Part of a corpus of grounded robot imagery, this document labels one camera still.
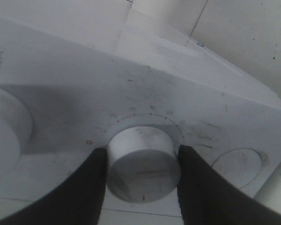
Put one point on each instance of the round white door button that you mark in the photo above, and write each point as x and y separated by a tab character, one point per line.
239	166

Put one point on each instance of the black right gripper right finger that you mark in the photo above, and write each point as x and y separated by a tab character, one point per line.
206	198

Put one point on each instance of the white timer knob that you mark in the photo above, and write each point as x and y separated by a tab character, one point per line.
143	166

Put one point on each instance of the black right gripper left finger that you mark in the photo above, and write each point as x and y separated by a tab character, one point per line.
76	201

